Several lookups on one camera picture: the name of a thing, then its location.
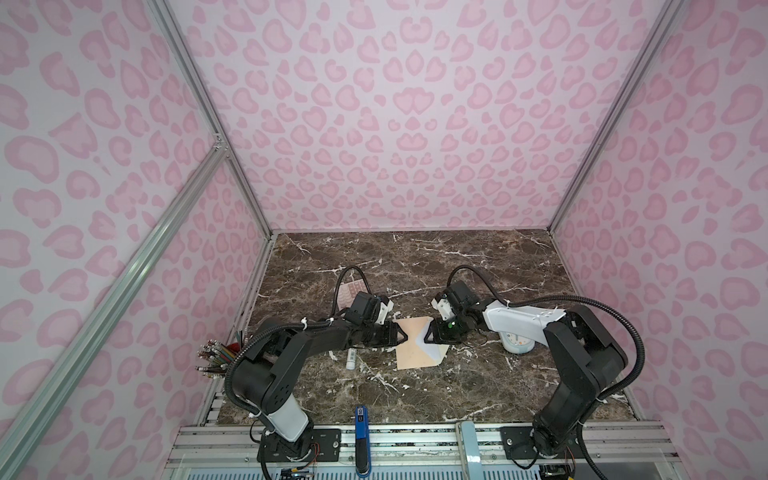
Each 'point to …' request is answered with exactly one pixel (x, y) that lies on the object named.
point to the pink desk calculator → (348, 291)
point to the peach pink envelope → (409, 353)
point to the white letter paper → (437, 351)
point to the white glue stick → (351, 359)
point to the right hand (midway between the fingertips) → (431, 337)
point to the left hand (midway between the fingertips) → (404, 335)
